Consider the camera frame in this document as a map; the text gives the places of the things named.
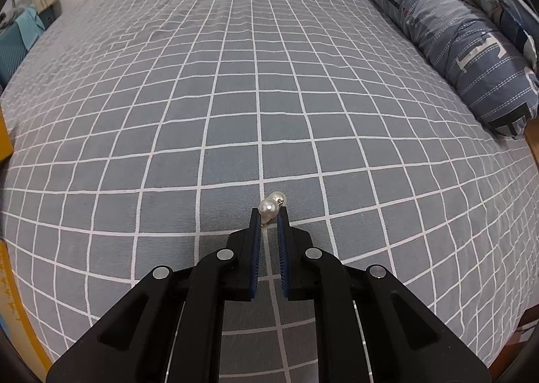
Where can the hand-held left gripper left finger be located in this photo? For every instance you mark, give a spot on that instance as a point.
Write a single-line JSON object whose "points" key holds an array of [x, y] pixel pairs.
{"points": [[254, 252]]}

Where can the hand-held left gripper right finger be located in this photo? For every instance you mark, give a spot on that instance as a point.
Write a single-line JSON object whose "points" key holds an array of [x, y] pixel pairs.
{"points": [[283, 256]]}

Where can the white pearl earring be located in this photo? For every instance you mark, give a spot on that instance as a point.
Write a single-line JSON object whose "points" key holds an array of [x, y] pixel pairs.
{"points": [[267, 207]]}

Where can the grey checked bedsheet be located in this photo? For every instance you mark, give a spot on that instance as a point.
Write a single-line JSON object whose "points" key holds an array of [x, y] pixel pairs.
{"points": [[210, 113]]}

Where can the blue-grey printed pillow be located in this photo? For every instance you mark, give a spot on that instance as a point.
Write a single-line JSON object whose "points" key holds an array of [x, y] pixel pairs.
{"points": [[421, 0]]}

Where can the blue cloth bundle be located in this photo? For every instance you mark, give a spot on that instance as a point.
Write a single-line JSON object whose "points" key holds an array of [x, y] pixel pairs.
{"points": [[10, 56]]}

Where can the light blue cloth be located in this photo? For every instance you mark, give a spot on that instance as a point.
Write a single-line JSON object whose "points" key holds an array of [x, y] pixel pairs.
{"points": [[29, 25]]}

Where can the wooden bed frame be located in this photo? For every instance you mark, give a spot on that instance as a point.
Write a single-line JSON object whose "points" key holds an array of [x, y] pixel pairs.
{"points": [[531, 143]]}

